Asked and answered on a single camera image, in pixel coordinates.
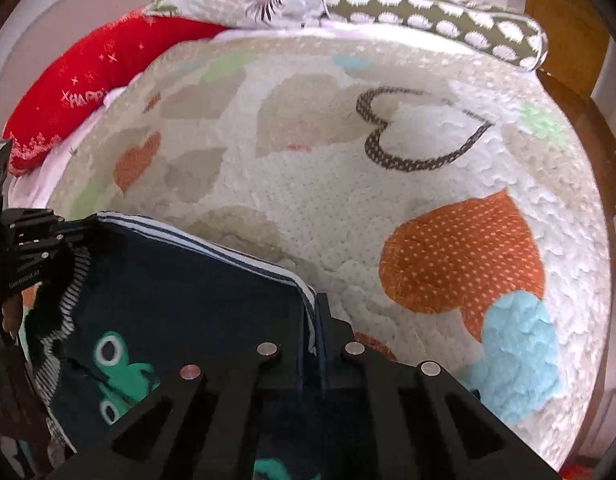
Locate heart print blanket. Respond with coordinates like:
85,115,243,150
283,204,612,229
44,34,615,472

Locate wooden door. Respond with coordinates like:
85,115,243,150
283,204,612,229
524,0,615,97

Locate wooden bed frame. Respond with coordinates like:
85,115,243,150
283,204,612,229
537,71,616,271

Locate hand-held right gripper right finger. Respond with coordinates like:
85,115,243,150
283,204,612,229
314,292,563,480

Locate green polka dot pillow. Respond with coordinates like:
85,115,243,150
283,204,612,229
322,0,549,72

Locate person's left hand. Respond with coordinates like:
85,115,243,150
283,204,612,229
2,284,38,342

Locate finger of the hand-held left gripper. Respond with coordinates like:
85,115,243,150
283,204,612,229
52,214,103,257

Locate navy pants with green print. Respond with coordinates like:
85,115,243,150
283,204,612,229
17,211,320,480

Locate red pillow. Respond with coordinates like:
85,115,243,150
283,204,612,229
2,7,229,177

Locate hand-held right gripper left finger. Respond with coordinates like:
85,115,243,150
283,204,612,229
53,304,315,480

